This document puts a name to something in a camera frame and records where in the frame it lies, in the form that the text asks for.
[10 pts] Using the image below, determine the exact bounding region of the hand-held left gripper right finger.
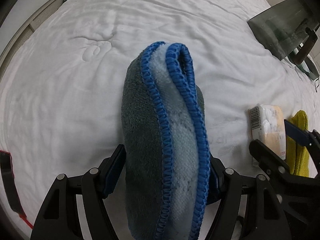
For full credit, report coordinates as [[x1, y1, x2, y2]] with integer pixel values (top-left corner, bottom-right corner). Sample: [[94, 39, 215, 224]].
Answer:
[[202, 153, 293, 240]]

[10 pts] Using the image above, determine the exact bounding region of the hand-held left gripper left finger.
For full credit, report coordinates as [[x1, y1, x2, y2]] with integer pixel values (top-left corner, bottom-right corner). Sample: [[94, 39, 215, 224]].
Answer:
[[30, 144, 127, 240]]

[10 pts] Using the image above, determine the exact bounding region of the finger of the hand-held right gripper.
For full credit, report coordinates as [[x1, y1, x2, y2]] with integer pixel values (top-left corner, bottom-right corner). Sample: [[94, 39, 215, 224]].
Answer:
[[284, 119, 320, 146], [249, 139, 293, 181]]

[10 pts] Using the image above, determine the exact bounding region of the yellow cloth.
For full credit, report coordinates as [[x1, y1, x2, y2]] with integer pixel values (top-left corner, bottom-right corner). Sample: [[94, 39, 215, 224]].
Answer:
[[285, 110, 310, 177]]

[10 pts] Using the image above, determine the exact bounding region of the tissue pack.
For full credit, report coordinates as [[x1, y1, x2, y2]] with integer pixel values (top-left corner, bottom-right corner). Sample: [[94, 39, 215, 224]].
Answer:
[[248, 104, 286, 168]]

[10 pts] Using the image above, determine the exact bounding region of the grey towel with blue edge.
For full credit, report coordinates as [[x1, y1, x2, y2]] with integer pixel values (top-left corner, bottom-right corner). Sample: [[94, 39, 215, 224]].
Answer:
[[121, 41, 220, 240]]

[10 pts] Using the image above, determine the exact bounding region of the white bed quilt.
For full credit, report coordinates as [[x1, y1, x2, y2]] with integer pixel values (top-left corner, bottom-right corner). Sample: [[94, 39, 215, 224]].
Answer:
[[0, 0, 320, 240]]

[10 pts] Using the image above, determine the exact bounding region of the grey pitcher with dark lid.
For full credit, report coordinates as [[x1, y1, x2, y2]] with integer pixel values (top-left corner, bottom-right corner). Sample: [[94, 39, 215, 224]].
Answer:
[[247, 0, 320, 64]]

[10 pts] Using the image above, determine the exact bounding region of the black phone with red strap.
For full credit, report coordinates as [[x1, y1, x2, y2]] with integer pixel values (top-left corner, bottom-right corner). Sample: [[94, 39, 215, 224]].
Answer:
[[0, 150, 34, 230]]

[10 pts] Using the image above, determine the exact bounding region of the white louvered wall panel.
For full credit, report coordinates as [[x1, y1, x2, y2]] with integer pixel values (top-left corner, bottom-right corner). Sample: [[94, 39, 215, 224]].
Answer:
[[0, 0, 69, 65]]

